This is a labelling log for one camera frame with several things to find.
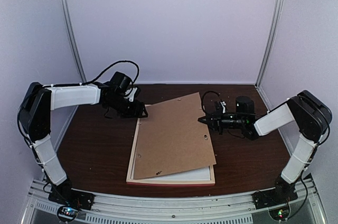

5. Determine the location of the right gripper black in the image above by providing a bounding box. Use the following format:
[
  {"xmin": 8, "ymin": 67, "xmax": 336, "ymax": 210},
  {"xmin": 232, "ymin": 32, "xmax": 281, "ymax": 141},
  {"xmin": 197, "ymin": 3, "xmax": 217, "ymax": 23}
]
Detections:
[{"xmin": 198, "ymin": 107, "xmax": 245, "ymax": 135}]

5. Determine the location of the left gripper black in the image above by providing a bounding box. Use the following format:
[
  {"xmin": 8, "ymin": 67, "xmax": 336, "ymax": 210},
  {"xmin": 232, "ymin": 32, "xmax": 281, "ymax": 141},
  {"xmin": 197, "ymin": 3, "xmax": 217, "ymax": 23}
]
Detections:
[{"xmin": 107, "ymin": 94, "xmax": 148, "ymax": 118}]

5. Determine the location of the brown backing board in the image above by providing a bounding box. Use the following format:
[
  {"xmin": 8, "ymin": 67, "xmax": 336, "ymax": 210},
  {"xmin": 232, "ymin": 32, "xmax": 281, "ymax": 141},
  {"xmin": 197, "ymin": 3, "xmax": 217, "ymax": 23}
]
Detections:
[{"xmin": 134, "ymin": 92, "xmax": 216, "ymax": 180}]

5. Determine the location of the pink wooden picture frame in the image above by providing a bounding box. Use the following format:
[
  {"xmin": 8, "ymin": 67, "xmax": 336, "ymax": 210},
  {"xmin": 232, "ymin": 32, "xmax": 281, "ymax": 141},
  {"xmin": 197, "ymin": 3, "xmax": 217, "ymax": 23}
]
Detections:
[{"xmin": 126, "ymin": 119, "xmax": 215, "ymax": 187}]

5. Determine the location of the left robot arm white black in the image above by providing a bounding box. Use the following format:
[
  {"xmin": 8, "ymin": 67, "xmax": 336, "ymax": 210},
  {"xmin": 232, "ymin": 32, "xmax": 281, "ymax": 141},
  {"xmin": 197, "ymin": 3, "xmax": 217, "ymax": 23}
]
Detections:
[{"xmin": 17, "ymin": 72, "xmax": 148, "ymax": 205}]

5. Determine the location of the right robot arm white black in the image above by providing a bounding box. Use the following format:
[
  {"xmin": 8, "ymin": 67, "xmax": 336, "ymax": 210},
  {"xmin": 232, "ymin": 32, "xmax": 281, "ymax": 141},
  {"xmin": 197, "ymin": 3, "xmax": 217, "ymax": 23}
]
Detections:
[{"xmin": 198, "ymin": 90, "xmax": 333, "ymax": 204}]

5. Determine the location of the right circuit board with leds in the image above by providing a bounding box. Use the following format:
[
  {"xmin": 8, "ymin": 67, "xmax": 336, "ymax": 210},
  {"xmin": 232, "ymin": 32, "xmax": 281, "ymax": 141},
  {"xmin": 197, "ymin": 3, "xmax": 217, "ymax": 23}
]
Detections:
[{"xmin": 269, "ymin": 207, "xmax": 290, "ymax": 221}]

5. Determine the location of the circuit board with leds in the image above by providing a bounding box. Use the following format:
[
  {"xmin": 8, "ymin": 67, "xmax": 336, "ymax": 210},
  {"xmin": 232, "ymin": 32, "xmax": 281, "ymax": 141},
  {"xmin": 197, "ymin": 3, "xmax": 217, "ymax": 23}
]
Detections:
[
  {"xmin": 57, "ymin": 206, "xmax": 79, "ymax": 222},
  {"xmin": 269, "ymin": 207, "xmax": 290, "ymax": 221}
]

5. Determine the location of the left circuit board with leds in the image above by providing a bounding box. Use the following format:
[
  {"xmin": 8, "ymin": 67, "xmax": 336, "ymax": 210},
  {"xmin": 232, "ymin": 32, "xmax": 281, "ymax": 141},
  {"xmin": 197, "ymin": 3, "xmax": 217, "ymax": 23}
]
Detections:
[{"xmin": 57, "ymin": 206, "xmax": 79, "ymax": 222}]

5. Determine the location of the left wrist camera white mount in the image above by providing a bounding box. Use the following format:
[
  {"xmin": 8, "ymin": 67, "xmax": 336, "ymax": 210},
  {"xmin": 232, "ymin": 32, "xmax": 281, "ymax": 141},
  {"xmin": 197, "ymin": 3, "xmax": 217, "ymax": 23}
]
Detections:
[{"xmin": 127, "ymin": 87, "xmax": 140, "ymax": 102}]

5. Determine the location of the left black cable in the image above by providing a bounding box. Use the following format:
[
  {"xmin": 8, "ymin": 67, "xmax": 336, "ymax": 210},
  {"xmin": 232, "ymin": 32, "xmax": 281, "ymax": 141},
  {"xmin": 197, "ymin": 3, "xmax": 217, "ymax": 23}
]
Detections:
[{"xmin": 79, "ymin": 61, "xmax": 140, "ymax": 87}]

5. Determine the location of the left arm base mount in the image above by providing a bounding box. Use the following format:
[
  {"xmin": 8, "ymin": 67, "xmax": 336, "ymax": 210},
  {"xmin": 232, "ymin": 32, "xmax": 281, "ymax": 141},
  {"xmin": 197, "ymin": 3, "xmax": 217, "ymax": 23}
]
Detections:
[{"xmin": 48, "ymin": 178, "xmax": 95, "ymax": 210}]

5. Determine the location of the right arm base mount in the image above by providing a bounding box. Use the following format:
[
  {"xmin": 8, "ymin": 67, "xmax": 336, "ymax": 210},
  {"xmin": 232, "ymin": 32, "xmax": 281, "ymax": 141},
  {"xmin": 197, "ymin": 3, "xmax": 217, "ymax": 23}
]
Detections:
[{"xmin": 252, "ymin": 179, "xmax": 298, "ymax": 209}]

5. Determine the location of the right aluminium corner post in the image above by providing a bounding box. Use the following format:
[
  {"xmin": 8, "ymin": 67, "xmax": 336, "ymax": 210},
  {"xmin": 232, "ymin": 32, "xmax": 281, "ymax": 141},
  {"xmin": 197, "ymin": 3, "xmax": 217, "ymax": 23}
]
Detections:
[{"xmin": 255, "ymin": 0, "xmax": 284, "ymax": 89}]

